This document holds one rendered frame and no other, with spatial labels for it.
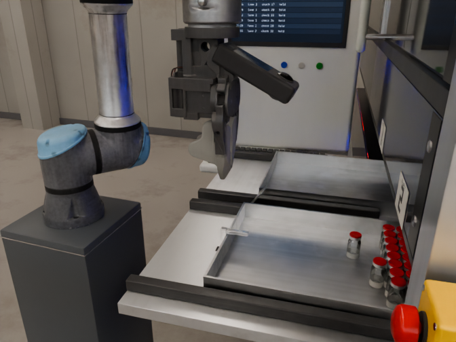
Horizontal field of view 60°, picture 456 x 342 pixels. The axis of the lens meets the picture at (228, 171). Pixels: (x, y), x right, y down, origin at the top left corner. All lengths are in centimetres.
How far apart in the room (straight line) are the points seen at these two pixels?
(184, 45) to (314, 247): 43
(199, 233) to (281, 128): 78
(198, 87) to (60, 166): 55
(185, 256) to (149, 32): 370
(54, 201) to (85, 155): 14
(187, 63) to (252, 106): 95
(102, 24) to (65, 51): 398
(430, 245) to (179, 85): 35
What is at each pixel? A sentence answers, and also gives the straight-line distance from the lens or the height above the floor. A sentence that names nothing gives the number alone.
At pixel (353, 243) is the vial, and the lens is 73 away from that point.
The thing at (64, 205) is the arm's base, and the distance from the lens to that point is 104.
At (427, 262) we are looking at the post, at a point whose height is 104.
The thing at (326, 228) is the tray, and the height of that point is 88.
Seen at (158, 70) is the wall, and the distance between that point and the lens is 431.
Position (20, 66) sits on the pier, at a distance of 502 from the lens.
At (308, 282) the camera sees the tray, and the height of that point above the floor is 88.
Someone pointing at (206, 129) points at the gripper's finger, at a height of 114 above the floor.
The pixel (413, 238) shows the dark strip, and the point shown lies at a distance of 56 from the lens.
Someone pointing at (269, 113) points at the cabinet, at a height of 93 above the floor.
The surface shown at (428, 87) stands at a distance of 58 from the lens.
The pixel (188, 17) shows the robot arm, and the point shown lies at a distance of 53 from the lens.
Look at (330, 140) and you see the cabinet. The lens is 149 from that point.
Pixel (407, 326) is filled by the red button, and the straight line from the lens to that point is 44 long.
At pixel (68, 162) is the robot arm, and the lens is 100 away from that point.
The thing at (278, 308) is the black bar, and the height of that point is 90.
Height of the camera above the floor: 129
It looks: 22 degrees down
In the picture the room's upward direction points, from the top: straight up
